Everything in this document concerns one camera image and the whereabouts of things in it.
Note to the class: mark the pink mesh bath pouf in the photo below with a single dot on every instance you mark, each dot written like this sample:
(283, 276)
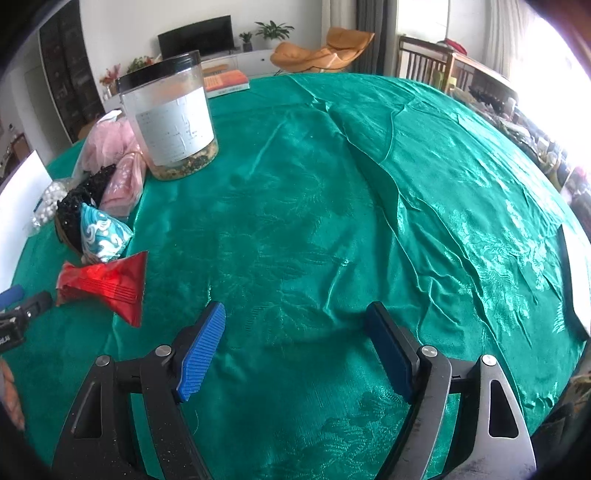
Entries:
(106, 143)

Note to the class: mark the teal wave-patterned packet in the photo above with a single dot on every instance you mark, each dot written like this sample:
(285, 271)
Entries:
(104, 235)

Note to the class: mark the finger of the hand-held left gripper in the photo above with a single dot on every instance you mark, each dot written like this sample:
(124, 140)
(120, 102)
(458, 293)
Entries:
(33, 303)
(10, 296)

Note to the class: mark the large green potted plant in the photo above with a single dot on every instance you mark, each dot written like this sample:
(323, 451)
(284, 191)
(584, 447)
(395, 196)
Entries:
(274, 30)

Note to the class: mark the dark bookshelf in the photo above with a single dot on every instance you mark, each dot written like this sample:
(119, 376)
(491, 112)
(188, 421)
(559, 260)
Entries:
(69, 78)

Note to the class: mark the red cloth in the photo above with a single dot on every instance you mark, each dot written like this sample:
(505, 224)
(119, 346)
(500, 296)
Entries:
(456, 46)

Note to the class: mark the grey curtain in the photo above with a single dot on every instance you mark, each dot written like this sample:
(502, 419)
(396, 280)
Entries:
(374, 18)

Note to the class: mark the clear plastic jar black lid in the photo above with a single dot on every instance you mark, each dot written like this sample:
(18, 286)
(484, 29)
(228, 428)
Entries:
(171, 124)

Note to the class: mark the cluttered side counter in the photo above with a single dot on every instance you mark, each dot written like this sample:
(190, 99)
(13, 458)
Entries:
(531, 129)

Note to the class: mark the white book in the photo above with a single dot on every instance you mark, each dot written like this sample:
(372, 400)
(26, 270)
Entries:
(228, 92)

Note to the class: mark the red foil snack packet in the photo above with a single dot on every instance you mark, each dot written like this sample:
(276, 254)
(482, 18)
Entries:
(111, 281)

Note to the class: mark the white board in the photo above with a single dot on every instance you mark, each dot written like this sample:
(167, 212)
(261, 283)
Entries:
(18, 217)

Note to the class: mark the wooden chair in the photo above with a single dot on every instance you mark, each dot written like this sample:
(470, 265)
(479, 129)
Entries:
(415, 60)

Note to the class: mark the white pearl accessory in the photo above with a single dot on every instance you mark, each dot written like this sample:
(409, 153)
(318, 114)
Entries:
(51, 198)

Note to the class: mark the small potted plant dark pot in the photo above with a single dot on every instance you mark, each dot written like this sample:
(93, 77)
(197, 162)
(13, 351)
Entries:
(246, 40)

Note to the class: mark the black television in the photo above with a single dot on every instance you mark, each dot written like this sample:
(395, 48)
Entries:
(194, 37)

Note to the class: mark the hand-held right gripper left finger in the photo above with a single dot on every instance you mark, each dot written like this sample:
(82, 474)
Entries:
(203, 350)

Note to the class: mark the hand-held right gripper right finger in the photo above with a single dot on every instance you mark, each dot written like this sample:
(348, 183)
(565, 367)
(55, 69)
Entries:
(392, 350)

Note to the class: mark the white television cabinet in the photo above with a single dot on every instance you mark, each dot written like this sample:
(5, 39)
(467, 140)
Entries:
(258, 62)

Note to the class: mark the black lace fabric piece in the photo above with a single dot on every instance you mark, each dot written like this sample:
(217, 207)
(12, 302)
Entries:
(78, 198)

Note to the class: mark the person's left hand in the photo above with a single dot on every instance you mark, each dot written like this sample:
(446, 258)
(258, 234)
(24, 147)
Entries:
(15, 406)

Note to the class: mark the red flowers in vase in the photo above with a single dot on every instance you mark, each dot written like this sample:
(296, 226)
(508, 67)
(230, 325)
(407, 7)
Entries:
(111, 76)

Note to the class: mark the orange lounge chair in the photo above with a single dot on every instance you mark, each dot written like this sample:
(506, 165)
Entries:
(304, 57)

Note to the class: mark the leafy green plant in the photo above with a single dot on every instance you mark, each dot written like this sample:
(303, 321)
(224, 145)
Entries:
(140, 64)

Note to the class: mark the white tray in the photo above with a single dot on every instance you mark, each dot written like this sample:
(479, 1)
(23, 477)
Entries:
(579, 286)

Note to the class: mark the green patterned tablecloth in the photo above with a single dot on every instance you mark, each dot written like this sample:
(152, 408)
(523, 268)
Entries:
(300, 207)

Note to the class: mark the pink towel in clear bag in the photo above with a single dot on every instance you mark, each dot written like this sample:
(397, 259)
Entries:
(122, 184)

